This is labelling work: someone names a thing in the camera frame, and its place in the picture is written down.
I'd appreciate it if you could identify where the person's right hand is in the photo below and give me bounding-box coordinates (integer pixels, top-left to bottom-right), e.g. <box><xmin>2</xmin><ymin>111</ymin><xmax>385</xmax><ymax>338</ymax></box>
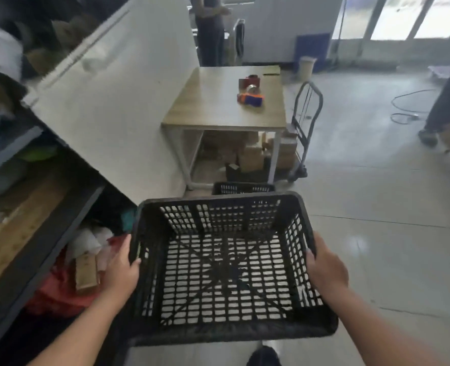
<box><xmin>305</xmin><ymin>231</ymin><xmax>350</xmax><ymax>298</ymax></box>

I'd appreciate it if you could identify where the person's left hand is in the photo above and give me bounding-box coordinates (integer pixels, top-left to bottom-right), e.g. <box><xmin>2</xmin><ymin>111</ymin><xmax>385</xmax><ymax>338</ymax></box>
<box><xmin>97</xmin><ymin>234</ymin><xmax>142</xmax><ymax>301</ymax></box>

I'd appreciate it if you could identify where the black plastic crate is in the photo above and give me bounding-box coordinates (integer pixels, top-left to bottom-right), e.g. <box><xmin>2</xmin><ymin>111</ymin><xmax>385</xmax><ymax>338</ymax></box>
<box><xmin>127</xmin><ymin>191</ymin><xmax>339</xmax><ymax>347</ymax></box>
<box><xmin>211</xmin><ymin>181</ymin><xmax>276</xmax><ymax>196</ymax></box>

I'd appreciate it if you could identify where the person's right forearm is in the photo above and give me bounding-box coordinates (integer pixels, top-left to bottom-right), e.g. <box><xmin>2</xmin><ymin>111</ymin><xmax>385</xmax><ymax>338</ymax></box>
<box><xmin>326</xmin><ymin>285</ymin><xmax>450</xmax><ymax>366</ymax></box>

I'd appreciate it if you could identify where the person's left forearm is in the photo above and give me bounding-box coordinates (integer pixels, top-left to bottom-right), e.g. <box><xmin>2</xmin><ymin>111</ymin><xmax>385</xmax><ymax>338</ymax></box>
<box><xmin>28</xmin><ymin>289</ymin><xmax>134</xmax><ymax>366</ymax></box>

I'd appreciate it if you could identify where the person's right leg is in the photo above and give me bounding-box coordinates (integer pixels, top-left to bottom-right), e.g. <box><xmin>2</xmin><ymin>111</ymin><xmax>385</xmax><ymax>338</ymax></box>
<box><xmin>246</xmin><ymin>345</ymin><xmax>282</xmax><ymax>366</ymax></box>

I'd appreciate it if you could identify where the small narrow cardboard box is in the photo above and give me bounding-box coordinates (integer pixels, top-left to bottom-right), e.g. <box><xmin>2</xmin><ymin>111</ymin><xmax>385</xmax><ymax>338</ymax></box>
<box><xmin>75</xmin><ymin>254</ymin><xmax>101</xmax><ymax>292</ymax></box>

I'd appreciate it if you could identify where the white plastic bag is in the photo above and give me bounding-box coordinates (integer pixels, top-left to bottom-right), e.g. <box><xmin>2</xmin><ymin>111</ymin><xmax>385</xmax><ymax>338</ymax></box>
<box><xmin>66</xmin><ymin>226</ymin><xmax>114</xmax><ymax>272</ymax></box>

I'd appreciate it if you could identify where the red plastic bag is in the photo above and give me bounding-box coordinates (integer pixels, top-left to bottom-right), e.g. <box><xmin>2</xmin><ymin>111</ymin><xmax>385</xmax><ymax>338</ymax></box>
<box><xmin>25</xmin><ymin>236</ymin><xmax>128</xmax><ymax>321</ymax></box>

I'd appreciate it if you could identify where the black shelf unit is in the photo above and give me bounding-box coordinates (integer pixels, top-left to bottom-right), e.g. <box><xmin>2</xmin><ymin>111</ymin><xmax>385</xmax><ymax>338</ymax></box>
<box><xmin>0</xmin><ymin>18</ymin><xmax>138</xmax><ymax>366</ymax></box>

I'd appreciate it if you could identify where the black hand trolley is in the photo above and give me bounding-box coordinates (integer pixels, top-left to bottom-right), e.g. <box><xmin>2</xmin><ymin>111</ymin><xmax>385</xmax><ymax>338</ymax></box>
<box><xmin>287</xmin><ymin>80</ymin><xmax>324</xmax><ymax>184</ymax></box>

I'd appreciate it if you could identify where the black floor mat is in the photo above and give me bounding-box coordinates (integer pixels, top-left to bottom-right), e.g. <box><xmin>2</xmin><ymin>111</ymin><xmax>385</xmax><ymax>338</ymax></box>
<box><xmin>224</xmin><ymin>163</ymin><xmax>249</xmax><ymax>184</ymax></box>

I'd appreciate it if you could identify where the pile of cardboard boxes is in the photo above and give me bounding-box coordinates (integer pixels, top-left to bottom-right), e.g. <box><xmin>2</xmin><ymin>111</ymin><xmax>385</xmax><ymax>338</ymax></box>
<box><xmin>200</xmin><ymin>129</ymin><xmax>300</xmax><ymax>174</ymax></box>

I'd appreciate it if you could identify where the green soft package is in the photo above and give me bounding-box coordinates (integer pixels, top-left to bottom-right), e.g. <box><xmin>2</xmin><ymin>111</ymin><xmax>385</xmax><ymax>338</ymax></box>
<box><xmin>16</xmin><ymin>144</ymin><xmax>59</xmax><ymax>163</ymax></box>

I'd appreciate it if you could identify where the white partition panel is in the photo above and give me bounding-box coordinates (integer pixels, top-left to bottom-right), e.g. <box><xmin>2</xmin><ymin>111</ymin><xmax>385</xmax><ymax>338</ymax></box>
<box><xmin>21</xmin><ymin>0</ymin><xmax>201</xmax><ymax>204</ymax></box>

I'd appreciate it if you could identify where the orange purple tape dispenser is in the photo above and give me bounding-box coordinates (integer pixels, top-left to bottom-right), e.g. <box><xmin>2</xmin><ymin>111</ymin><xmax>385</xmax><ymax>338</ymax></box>
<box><xmin>237</xmin><ymin>93</ymin><xmax>265</xmax><ymax>108</ymax></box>

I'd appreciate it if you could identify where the wooden table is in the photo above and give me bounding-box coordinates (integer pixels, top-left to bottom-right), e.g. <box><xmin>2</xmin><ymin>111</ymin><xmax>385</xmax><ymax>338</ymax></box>
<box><xmin>161</xmin><ymin>65</ymin><xmax>288</xmax><ymax>191</ymax></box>

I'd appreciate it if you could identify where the red tape dispenser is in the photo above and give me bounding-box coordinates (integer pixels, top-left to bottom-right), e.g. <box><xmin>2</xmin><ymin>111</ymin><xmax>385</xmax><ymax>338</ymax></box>
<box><xmin>238</xmin><ymin>75</ymin><xmax>263</xmax><ymax>90</ymax></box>

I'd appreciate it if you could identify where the blue panel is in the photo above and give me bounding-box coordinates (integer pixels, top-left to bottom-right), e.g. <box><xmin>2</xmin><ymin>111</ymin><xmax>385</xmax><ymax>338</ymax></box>
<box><xmin>294</xmin><ymin>33</ymin><xmax>332</xmax><ymax>70</ymax></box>

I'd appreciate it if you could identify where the white appliance cabinet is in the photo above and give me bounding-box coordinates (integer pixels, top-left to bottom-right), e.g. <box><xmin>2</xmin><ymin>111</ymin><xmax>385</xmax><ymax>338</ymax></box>
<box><xmin>221</xmin><ymin>0</ymin><xmax>344</xmax><ymax>66</ymax></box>

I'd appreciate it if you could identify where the white soft parcel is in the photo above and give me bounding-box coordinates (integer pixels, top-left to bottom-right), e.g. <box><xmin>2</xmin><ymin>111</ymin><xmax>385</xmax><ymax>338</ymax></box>
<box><xmin>0</xmin><ymin>27</ymin><xmax>24</xmax><ymax>83</ymax></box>

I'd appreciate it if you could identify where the glass door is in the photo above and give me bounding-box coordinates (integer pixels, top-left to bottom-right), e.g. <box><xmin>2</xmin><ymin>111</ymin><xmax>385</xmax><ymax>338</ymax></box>
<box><xmin>331</xmin><ymin>0</ymin><xmax>450</xmax><ymax>44</ymax></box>

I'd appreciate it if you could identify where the black floor cable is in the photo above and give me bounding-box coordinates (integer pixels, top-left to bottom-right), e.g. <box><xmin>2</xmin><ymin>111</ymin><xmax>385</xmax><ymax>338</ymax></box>
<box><xmin>391</xmin><ymin>88</ymin><xmax>438</xmax><ymax>125</ymax></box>

